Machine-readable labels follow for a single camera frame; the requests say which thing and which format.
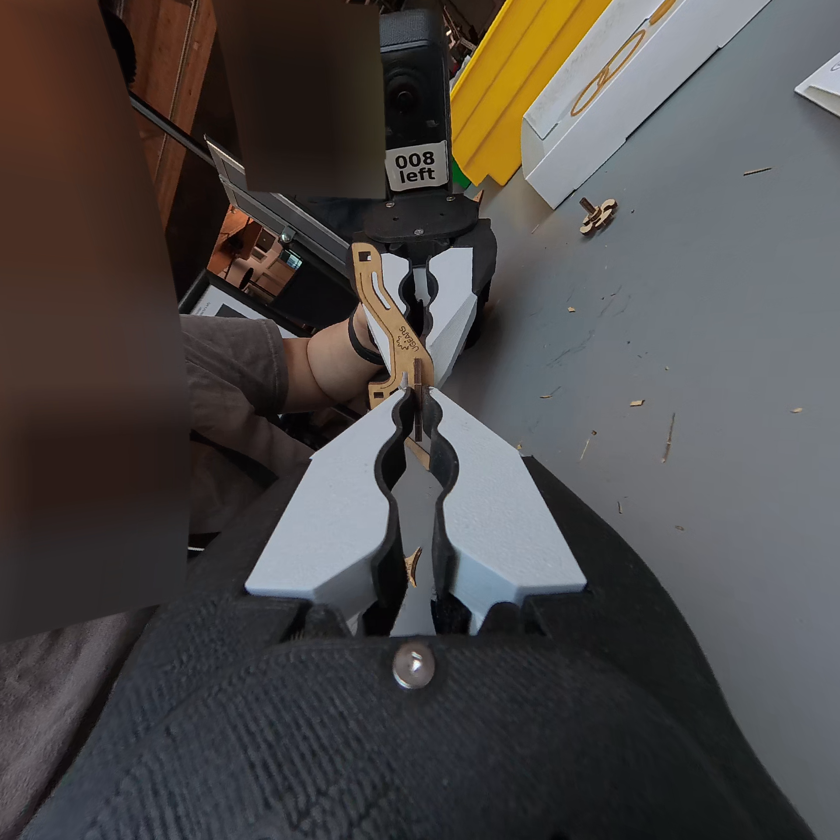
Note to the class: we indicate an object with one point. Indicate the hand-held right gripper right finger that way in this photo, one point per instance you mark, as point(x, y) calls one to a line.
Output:
point(505, 525)

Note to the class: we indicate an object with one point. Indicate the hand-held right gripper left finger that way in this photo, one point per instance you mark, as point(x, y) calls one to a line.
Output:
point(328, 525)

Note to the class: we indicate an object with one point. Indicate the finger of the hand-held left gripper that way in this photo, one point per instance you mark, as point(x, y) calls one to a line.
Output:
point(453, 302)
point(394, 275)

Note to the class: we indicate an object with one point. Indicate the long wooden lever part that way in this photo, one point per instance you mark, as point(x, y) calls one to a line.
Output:
point(394, 328)

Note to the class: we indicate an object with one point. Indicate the person's left forearm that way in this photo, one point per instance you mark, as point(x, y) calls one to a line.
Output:
point(305, 374)

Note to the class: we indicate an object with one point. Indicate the person's left hand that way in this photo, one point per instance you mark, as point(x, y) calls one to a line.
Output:
point(338, 374)

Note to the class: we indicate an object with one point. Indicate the small curved wooden piece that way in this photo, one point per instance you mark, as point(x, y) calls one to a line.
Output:
point(415, 568)

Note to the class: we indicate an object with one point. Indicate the yellow plastic bin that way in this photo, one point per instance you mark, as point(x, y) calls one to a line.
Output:
point(512, 98)

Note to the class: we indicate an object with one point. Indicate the white cardboard tray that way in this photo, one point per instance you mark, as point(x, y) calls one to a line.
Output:
point(590, 151)

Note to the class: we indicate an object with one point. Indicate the group of tan rubber bands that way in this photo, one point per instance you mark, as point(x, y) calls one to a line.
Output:
point(607, 73)

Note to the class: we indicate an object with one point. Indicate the white folded paper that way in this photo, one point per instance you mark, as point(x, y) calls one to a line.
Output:
point(823, 88)

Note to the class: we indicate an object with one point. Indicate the grey metal frame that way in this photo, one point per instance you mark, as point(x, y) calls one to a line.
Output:
point(275, 216)

